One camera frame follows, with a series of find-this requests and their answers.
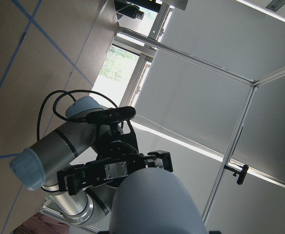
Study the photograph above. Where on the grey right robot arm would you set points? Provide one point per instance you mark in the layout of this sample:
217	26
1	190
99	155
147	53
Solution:
81	163

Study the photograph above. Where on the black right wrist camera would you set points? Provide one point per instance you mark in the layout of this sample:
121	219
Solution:
109	116

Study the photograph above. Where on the black T-handle clamp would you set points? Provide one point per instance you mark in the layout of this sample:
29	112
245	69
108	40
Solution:
240	173

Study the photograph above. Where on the black overhead camera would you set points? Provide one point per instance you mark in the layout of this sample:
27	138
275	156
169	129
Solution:
128	9

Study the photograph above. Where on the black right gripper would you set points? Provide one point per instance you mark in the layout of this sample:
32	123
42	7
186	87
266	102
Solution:
117	158

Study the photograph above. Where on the light blue plastic cup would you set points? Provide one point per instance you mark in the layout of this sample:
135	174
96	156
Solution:
154	201

